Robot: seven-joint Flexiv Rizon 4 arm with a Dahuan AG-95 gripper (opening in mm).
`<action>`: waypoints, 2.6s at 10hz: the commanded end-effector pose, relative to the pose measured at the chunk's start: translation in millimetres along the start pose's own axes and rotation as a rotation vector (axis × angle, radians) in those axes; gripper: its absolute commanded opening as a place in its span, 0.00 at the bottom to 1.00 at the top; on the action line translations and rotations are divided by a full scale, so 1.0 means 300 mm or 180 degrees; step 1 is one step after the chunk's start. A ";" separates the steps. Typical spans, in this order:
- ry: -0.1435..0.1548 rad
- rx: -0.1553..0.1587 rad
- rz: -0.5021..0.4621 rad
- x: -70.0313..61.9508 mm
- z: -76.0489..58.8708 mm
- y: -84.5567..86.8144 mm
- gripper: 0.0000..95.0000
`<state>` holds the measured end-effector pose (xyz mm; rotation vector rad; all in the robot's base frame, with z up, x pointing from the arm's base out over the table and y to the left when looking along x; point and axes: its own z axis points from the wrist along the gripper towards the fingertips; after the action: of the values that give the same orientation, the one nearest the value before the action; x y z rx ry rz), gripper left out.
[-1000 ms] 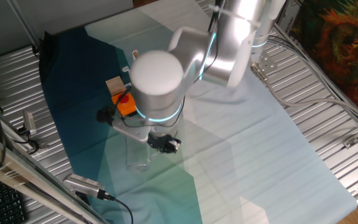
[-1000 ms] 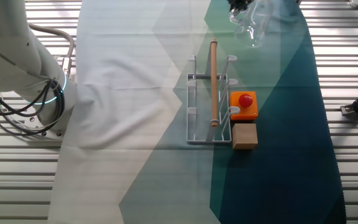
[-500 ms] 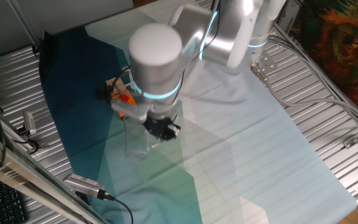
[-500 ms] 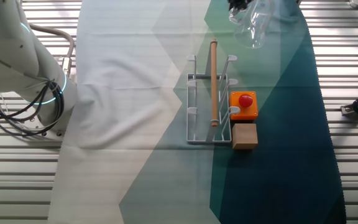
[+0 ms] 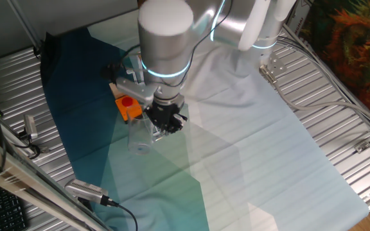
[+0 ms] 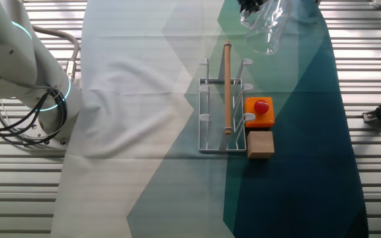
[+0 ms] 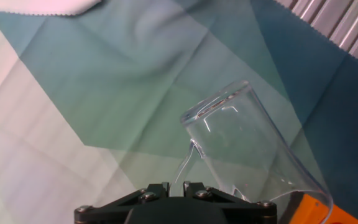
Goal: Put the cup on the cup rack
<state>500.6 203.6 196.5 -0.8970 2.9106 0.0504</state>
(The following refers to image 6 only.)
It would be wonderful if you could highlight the clear glass cup with handle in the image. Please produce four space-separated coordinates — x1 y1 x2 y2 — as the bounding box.
239 0 294 56

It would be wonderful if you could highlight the orange box red push button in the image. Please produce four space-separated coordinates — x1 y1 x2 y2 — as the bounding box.
243 96 276 129

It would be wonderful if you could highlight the plain wooden block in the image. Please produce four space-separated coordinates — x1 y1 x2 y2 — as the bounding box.
246 130 276 160

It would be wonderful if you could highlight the blue green white tablecloth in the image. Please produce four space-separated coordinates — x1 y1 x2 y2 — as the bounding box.
50 0 370 238

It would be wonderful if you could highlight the white cup rack wooden handle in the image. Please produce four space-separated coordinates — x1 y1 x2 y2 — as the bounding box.
198 40 257 153

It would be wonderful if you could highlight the thick grey robot cable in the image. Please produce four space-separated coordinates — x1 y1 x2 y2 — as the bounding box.
31 25 81 83

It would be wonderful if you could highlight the black looped cable bundle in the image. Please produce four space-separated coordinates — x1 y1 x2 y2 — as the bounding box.
0 87 68 146

